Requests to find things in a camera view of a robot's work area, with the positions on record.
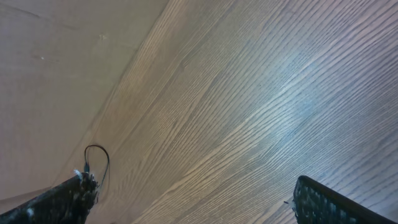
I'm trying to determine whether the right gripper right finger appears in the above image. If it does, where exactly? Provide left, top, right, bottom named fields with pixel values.
left=292, top=175, right=397, bottom=224

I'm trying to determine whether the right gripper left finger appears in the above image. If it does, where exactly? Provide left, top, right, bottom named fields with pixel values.
left=1, top=172, right=98, bottom=224

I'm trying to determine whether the thin black USB cable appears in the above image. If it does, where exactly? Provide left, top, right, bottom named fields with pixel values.
left=83, top=144, right=111, bottom=187

